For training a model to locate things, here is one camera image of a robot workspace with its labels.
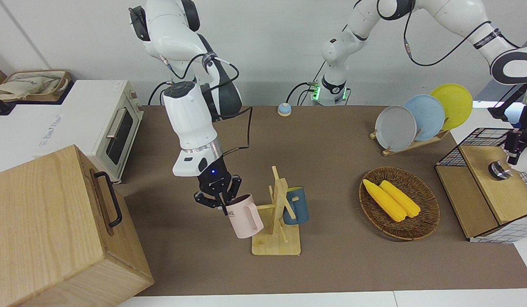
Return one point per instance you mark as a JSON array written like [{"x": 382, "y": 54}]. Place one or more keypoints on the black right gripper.
[{"x": 213, "y": 179}]

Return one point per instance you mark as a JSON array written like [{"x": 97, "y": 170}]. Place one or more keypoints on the cream toaster oven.
[{"x": 84, "y": 119}]

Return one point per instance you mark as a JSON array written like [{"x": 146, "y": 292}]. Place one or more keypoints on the yellow corn cob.
[
  {"x": 401, "y": 198},
  {"x": 384, "y": 202}
]

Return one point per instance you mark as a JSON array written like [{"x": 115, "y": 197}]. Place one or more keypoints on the wooden mug stand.
[{"x": 276, "y": 243}]

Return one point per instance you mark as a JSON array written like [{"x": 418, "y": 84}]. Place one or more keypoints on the light blue plate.
[{"x": 429, "y": 115}]

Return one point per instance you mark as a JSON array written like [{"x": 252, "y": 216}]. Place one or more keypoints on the wooden plate rack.
[{"x": 433, "y": 137}]

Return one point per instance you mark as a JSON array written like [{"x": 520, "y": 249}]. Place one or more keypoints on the brown table mat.
[{"x": 331, "y": 264}]

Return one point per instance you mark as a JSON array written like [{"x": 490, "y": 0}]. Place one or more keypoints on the brown wicker basket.
[{"x": 421, "y": 226}]

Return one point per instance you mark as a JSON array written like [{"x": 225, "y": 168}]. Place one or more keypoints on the woven tray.
[{"x": 64, "y": 81}]

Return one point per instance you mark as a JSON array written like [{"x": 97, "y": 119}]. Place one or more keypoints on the pink mug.
[{"x": 246, "y": 221}]

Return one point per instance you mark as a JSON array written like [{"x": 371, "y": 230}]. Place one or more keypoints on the dark blue mug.
[{"x": 299, "y": 209}]

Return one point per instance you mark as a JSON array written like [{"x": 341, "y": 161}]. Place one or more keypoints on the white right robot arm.
[{"x": 191, "y": 119}]

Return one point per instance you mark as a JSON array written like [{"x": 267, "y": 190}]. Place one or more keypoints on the grey plate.
[{"x": 395, "y": 128}]

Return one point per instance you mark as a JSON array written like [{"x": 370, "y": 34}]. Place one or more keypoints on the blue service bell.
[{"x": 284, "y": 110}]

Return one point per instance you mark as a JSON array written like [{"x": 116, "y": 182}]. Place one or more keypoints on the yellow plate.
[{"x": 455, "y": 102}]

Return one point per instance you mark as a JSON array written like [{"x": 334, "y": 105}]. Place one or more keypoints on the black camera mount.
[{"x": 495, "y": 113}]

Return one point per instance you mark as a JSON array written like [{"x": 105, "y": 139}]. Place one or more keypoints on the beige cloth bag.
[{"x": 24, "y": 87}]

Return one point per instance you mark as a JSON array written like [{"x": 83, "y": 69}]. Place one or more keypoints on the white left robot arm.
[{"x": 361, "y": 25}]

